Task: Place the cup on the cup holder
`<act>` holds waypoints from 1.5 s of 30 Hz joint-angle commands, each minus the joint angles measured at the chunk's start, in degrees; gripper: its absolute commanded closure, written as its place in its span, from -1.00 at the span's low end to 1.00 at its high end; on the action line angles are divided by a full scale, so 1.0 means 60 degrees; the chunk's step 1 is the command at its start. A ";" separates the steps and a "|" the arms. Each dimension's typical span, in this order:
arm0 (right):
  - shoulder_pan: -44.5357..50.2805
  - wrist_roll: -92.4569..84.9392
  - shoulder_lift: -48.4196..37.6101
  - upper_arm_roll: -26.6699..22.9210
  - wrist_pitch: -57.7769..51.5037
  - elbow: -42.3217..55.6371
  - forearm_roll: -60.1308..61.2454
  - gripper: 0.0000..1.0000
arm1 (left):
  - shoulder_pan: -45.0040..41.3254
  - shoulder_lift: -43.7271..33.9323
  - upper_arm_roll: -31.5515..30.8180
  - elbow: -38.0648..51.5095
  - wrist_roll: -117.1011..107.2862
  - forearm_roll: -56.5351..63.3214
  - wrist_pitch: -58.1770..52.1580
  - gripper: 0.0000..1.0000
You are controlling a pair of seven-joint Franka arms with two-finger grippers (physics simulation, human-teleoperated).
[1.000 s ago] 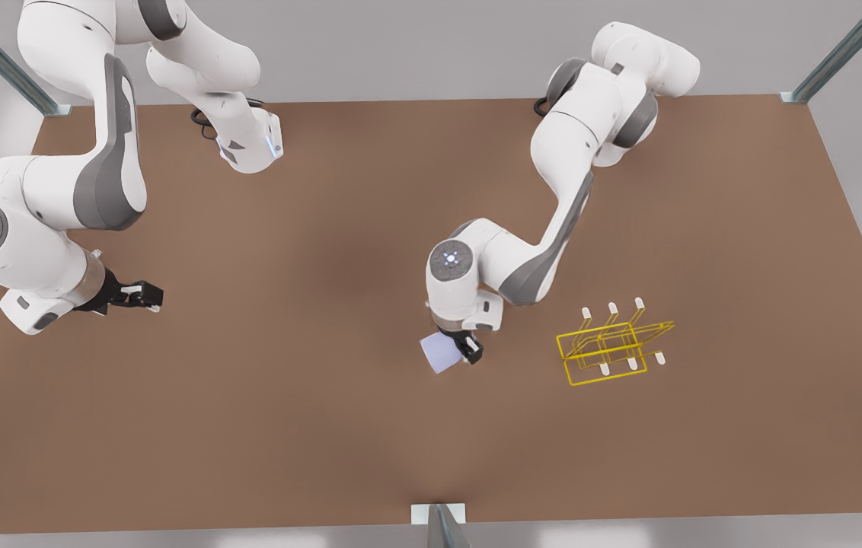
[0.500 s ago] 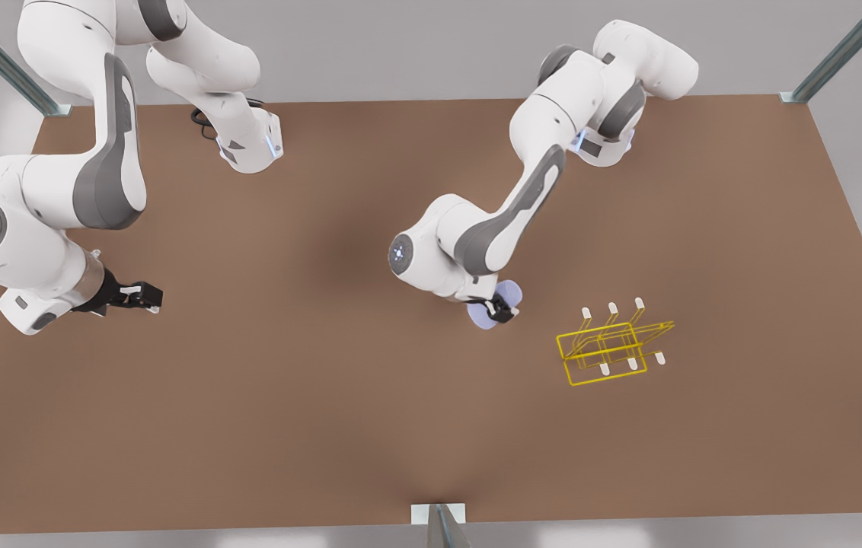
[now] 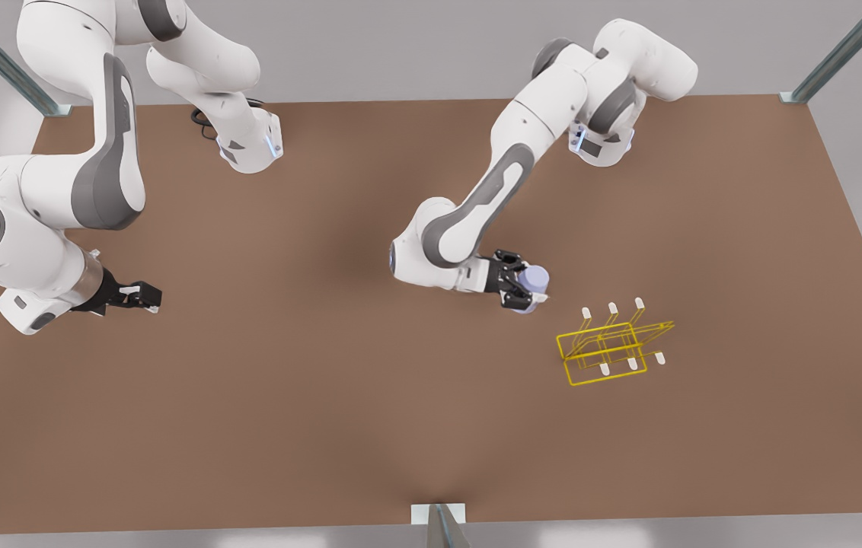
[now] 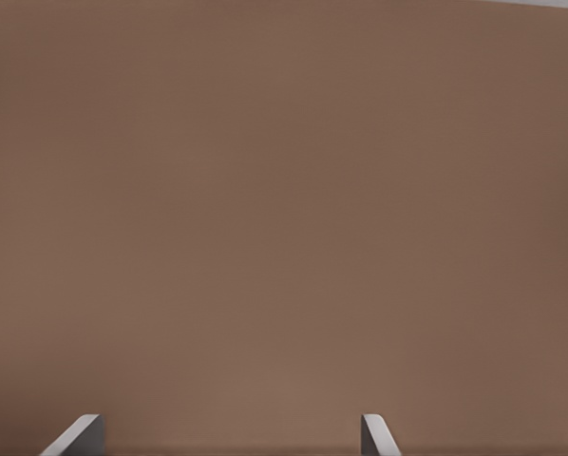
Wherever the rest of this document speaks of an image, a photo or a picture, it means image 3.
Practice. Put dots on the pale lilac cup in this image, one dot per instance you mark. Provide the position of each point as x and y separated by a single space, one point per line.
534 283

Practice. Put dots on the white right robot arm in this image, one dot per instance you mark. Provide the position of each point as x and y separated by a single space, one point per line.
35 183

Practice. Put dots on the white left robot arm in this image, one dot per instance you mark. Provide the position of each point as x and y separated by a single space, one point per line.
477 213

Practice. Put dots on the silver frame post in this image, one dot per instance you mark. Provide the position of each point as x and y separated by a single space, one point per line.
442 527
4 61
842 53

